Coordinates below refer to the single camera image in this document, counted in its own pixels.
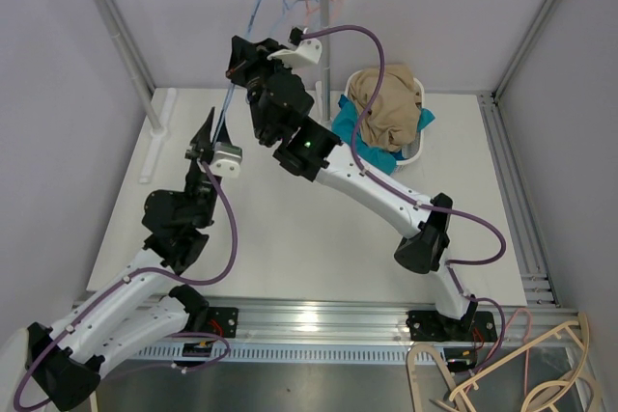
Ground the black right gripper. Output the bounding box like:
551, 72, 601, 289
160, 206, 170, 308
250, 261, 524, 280
223, 39, 295, 144

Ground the light blue hanger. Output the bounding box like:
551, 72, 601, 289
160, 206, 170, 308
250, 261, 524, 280
268, 0, 320, 37
213, 0, 274, 143

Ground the teal t shirt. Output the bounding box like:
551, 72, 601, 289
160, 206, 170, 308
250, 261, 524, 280
332, 95, 435, 175

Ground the beige tank top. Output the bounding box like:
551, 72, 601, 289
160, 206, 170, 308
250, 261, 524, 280
350, 64, 421, 152

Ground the dark blue t shirt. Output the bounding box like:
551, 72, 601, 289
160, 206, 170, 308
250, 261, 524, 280
392, 150, 407, 162

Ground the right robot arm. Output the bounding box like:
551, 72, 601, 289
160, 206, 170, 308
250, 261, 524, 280
226, 36, 485, 342

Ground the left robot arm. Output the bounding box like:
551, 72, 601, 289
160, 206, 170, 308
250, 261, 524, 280
13, 117, 223, 411

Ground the metal clothes rack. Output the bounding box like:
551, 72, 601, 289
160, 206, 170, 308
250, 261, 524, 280
93, 0, 330, 184

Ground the white perforated plastic basket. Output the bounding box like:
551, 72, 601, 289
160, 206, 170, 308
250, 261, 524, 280
343, 70, 425, 173

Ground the beige wooden hangers pile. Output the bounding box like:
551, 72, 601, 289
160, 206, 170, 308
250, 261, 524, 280
406, 312, 604, 411

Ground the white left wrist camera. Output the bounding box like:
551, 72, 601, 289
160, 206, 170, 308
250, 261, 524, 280
209, 142, 242, 179

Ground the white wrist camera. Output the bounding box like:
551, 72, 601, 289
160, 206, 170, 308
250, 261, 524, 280
267, 27, 323, 69
209, 142, 242, 179

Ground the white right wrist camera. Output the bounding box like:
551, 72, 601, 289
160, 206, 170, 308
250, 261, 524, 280
267, 27, 323, 69

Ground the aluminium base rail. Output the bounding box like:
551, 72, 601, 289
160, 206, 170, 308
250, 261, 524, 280
71, 291, 580, 365

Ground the aluminium corner frame post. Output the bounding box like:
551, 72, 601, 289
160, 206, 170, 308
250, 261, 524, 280
492, 0, 561, 102

